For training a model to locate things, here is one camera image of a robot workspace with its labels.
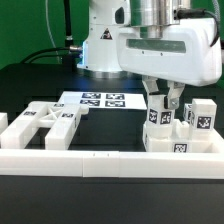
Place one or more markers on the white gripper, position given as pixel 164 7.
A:
pixel 169 42

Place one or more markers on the white chair seat part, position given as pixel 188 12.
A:
pixel 179 142

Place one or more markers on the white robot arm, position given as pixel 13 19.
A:
pixel 99 55

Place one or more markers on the white chair back part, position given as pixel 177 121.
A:
pixel 62 120

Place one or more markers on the white marker sheet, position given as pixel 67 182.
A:
pixel 104 100

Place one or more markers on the white block at left edge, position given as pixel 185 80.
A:
pixel 3 121

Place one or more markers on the white U-shaped fence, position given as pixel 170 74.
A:
pixel 114 164

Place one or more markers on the black vertical cable post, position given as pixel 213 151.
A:
pixel 68 32

